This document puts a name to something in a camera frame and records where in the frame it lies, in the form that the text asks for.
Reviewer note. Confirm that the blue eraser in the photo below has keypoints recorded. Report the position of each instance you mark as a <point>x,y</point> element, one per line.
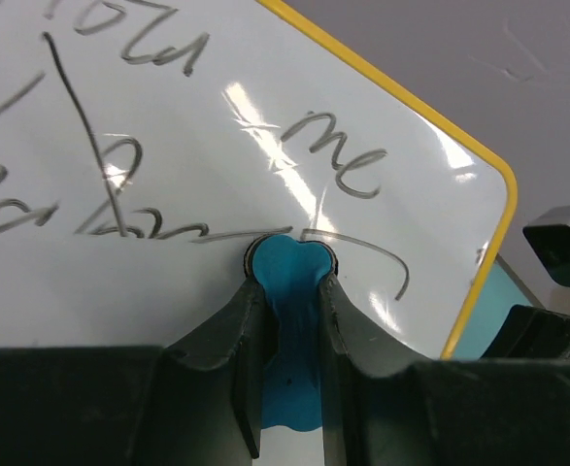
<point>290,273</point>

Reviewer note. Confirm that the yellow framed whiteboard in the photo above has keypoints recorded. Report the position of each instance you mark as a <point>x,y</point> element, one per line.
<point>144,144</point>

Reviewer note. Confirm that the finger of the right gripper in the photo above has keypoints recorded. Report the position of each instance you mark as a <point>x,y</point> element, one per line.
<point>532,333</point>

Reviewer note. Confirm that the teal cutting board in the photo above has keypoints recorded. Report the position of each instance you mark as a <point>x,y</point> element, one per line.
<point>502,290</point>

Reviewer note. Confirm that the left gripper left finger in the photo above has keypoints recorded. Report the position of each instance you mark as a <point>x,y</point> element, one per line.
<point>206,394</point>

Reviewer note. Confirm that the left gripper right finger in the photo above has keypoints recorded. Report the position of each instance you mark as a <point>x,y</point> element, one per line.
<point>372,407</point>

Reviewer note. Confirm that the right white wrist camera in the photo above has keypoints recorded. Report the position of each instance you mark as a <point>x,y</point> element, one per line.
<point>549,237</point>

